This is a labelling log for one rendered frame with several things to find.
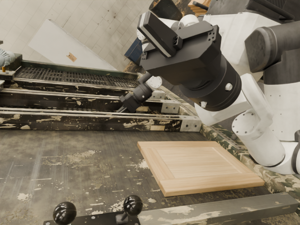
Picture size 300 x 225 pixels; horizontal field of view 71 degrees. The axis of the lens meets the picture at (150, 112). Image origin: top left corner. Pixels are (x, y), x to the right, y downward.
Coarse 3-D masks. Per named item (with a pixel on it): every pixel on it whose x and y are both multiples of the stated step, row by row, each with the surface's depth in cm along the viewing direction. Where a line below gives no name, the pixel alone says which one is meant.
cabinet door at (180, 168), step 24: (144, 144) 89; (168, 144) 93; (192, 144) 97; (216, 144) 102; (168, 168) 76; (192, 168) 79; (216, 168) 82; (240, 168) 84; (168, 192) 64; (192, 192) 67
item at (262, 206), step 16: (176, 208) 55; (192, 208) 56; (208, 208) 57; (224, 208) 58; (240, 208) 59; (256, 208) 60; (272, 208) 62; (288, 208) 65; (144, 224) 49; (160, 224) 49; (176, 224) 50; (192, 224) 52; (208, 224) 55; (224, 224) 57
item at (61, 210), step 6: (60, 204) 35; (66, 204) 35; (72, 204) 36; (54, 210) 35; (60, 210) 34; (66, 210) 34; (72, 210) 35; (54, 216) 34; (60, 216) 34; (66, 216) 34; (72, 216) 35; (60, 222) 34; (66, 222) 34
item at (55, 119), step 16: (0, 112) 82; (16, 112) 84; (32, 112) 87; (48, 112) 91; (64, 112) 93; (80, 112) 96; (96, 112) 99; (112, 112) 102; (0, 128) 84; (16, 128) 85; (32, 128) 87; (48, 128) 90; (64, 128) 92; (80, 128) 94; (96, 128) 97; (112, 128) 99; (128, 128) 102; (144, 128) 105; (176, 128) 112; (192, 128) 115
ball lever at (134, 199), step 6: (126, 198) 40; (132, 198) 39; (138, 198) 40; (126, 204) 39; (132, 204) 38; (138, 204) 39; (126, 210) 38; (132, 210) 38; (138, 210) 38; (120, 216) 47; (126, 216) 44; (132, 216) 39; (120, 222) 46; (126, 222) 47
